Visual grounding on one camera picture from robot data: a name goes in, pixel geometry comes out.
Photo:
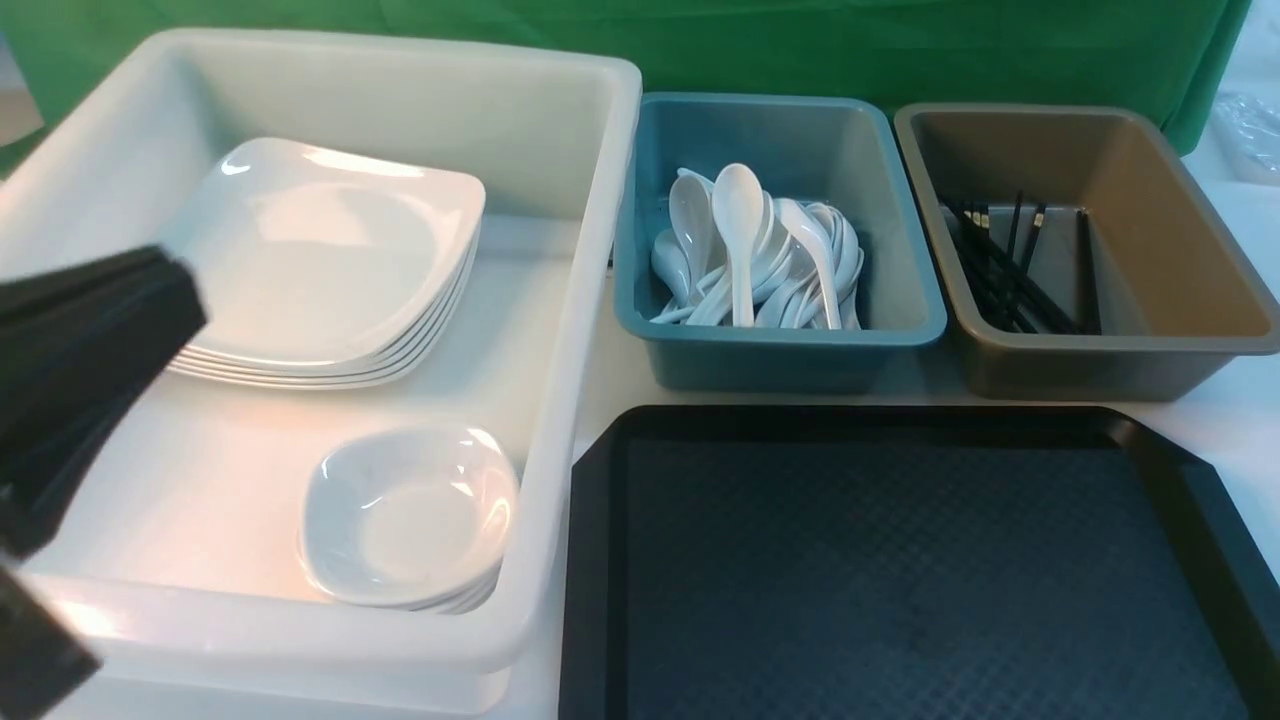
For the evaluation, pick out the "large white square plate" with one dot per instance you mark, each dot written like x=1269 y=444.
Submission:
x=275 y=188

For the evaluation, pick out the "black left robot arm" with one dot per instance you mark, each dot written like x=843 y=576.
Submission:
x=79 y=346

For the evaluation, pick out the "white spoon left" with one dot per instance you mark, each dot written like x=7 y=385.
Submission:
x=689 y=214

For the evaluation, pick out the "white spoon upright centre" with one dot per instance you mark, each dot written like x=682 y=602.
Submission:
x=738 y=209

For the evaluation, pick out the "white spoon right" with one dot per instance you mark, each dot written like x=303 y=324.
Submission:
x=814 y=239

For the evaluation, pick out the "black serving tray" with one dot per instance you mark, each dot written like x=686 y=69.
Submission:
x=909 y=562

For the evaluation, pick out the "white bowl in tub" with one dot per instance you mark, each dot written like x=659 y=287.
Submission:
x=410 y=519

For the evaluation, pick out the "teal plastic bin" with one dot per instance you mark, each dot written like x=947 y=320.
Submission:
x=831 y=149

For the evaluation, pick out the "stack of white square plates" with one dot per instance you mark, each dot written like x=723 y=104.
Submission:
x=380 y=365

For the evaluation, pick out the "black chopsticks in bin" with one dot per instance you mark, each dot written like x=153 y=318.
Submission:
x=999 y=275

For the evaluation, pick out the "brown plastic bin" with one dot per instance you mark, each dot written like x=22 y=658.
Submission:
x=1179 y=298

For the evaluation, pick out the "green cloth backdrop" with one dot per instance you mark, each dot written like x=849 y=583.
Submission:
x=1163 y=60

